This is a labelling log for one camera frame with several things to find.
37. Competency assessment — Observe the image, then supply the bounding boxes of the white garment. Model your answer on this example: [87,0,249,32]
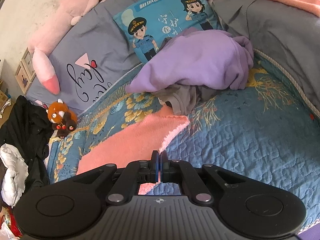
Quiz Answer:
[1,144,29,207]

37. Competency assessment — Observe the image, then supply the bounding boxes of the grey garment under sweatshirt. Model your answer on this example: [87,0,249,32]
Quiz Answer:
[151,84,220,115]

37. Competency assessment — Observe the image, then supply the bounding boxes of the black clothing pile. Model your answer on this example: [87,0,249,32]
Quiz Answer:
[1,95,53,192]

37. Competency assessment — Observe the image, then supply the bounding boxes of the blue police cartoon cushion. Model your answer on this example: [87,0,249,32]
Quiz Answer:
[113,0,222,63]

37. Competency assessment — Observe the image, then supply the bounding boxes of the framed pictures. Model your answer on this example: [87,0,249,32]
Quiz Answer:
[15,49,36,95]

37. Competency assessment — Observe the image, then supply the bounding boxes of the purple sweatshirt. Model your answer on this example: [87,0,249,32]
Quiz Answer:
[126,28,254,93]

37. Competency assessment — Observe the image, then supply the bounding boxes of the red panda plush toy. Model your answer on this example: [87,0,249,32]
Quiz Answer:
[46,99,78,139]

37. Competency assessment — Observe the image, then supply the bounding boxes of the pink plush toy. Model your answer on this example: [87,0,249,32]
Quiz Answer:
[28,0,99,95]

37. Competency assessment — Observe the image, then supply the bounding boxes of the grey lettered pillow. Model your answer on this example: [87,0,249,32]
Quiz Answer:
[27,0,140,114]

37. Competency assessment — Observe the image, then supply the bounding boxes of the blue floral quilt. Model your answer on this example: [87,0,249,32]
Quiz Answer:
[47,52,319,231]

